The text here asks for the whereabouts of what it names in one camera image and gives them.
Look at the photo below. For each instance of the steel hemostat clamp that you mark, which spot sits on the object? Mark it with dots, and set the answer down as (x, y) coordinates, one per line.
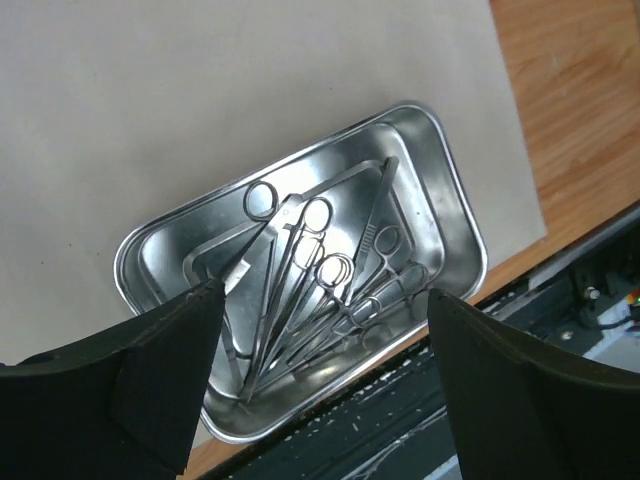
(346, 312)

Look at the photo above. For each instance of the steel surgical scissors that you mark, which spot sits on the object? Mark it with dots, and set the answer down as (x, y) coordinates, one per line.
(285, 280)

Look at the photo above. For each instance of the beige cloth wrap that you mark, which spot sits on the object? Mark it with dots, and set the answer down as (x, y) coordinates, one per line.
(113, 112)

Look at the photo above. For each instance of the stainless steel tray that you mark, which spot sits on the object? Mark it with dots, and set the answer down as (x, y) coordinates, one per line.
(426, 200)

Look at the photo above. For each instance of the steel scalpel handle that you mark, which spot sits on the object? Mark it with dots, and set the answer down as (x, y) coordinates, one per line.
(390, 167)

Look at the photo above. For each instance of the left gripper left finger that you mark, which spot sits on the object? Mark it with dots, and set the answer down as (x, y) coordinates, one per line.
(123, 403)

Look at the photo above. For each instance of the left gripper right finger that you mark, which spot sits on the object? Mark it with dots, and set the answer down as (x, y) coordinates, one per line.
(520, 408)

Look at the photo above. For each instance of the steel surgical forceps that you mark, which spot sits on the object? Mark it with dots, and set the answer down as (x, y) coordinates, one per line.
(272, 225)

